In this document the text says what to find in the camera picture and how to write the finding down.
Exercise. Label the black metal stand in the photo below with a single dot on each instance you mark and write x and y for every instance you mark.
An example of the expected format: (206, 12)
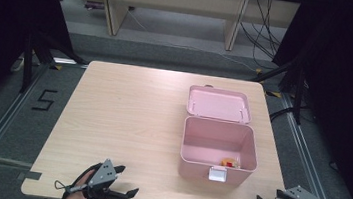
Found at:
(298, 93)
(28, 62)

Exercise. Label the black curtain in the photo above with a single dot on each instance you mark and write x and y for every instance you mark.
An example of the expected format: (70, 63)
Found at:
(347, 82)
(1, 26)

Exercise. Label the pink storage box with lid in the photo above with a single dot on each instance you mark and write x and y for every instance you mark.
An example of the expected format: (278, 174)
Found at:
(213, 140)

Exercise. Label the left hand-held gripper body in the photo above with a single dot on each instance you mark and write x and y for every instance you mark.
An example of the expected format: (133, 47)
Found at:
(103, 175)

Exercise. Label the small orange and red toy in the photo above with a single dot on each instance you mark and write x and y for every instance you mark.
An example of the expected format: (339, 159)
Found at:
(229, 162)

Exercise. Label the yellow floor tape piece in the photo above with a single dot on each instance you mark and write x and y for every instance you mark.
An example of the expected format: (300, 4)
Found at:
(56, 66)
(273, 94)

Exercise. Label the grey tape strip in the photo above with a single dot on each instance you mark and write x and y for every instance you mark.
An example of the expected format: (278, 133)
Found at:
(30, 175)

